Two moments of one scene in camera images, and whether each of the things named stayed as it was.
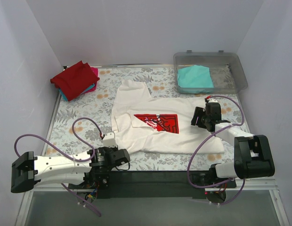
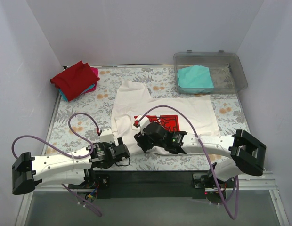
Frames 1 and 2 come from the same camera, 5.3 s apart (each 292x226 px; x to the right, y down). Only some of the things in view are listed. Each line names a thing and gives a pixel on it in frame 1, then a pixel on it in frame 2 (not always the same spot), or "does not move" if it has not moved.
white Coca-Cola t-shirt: x=144 y=124 does not move
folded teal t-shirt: x=64 y=97 does not move
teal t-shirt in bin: x=195 y=76 does not move
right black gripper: x=198 y=116 to x=143 y=140
